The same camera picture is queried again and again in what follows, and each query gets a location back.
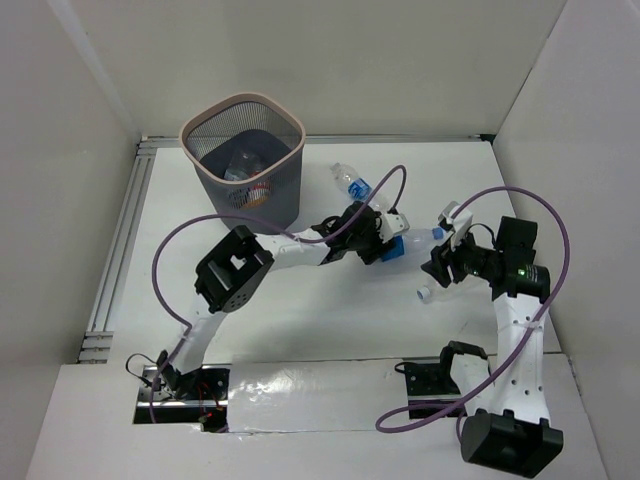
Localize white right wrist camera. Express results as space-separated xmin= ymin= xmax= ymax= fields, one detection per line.
xmin=438 ymin=201 xmax=473 ymax=251

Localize small orange juice bottle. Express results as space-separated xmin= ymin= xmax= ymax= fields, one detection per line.
xmin=242 ymin=186 xmax=271 ymax=209

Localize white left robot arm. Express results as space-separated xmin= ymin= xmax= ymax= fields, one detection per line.
xmin=152 ymin=201 xmax=409 ymax=399

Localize grey mesh waste bin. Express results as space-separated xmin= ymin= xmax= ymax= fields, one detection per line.
xmin=179 ymin=93 xmax=306 ymax=233

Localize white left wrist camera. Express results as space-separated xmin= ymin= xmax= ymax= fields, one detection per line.
xmin=379 ymin=213 xmax=410 ymax=243

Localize blue label bottle blue cap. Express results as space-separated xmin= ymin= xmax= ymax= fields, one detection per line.
xmin=379 ymin=225 xmax=447 ymax=264

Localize red label water bottle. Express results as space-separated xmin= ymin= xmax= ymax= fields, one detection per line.
xmin=246 ymin=175 xmax=272 ymax=208

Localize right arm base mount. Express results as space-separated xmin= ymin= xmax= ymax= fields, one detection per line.
xmin=394 ymin=360 xmax=461 ymax=420

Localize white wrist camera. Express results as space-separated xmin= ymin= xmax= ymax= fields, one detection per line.
xmin=379 ymin=213 xmax=410 ymax=243
xmin=438 ymin=201 xmax=473 ymax=251

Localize clear bottle white cap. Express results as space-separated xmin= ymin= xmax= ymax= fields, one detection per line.
xmin=415 ymin=277 xmax=481 ymax=304

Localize aluminium frame rail left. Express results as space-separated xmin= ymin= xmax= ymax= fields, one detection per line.
xmin=76 ymin=142 xmax=156 ymax=364

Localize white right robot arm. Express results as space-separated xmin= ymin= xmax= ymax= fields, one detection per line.
xmin=421 ymin=217 xmax=564 ymax=479

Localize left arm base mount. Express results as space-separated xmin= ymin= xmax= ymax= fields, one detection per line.
xmin=124 ymin=353 xmax=230 ymax=433

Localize green label water bottle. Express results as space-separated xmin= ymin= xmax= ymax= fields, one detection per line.
xmin=224 ymin=149 xmax=267 ymax=182

